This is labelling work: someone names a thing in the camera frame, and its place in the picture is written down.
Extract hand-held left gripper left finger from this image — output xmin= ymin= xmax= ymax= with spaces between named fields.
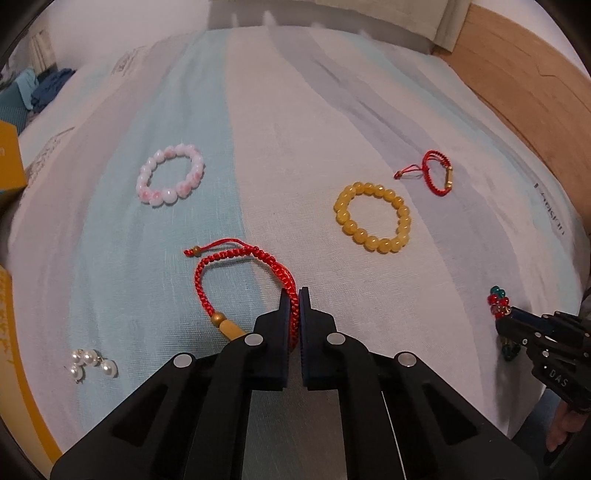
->
xmin=50 ymin=287 xmax=302 ymax=480

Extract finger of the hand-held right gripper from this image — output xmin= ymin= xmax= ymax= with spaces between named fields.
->
xmin=495 ymin=318 xmax=543 ymax=354
xmin=505 ymin=307 xmax=585 ymax=335

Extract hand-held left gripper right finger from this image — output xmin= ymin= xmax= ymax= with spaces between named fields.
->
xmin=299 ymin=286 xmax=540 ymax=480

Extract red and green bead bracelet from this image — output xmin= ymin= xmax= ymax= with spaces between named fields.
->
xmin=486 ymin=285 xmax=522 ymax=361

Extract red braided bracelet wooden bead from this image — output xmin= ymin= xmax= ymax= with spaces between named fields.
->
xmin=184 ymin=237 xmax=302 ymax=358

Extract yellow bead bracelet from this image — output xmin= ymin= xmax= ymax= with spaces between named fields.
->
xmin=334 ymin=182 xmax=413 ymax=254

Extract pink bead bracelet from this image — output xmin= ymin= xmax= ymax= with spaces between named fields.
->
xmin=137 ymin=143 xmax=205 ymax=207

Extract person's right hand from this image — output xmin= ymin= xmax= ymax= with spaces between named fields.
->
xmin=547 ymin=399 xmax=587 ymax=455

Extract beige curtain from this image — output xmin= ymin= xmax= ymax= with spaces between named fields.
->
xmin=431 ymin=0 xmax=472 ymax=54

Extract dark blue clothes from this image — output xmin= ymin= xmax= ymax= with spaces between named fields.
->
xmin=31 ymin=68 xmax=75 ymax=110

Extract teal suitcase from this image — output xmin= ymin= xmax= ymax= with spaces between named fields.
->
xmin=0 ymin=88 xmax=29 ymax=134

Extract tied cream curtain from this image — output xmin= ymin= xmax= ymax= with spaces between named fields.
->
xmin=30 ymin=30 xmax=58 ymax=72

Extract thin red string bracelet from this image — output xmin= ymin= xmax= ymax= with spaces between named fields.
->
xmin=394 ymin=150 xmax=455 ymax=191

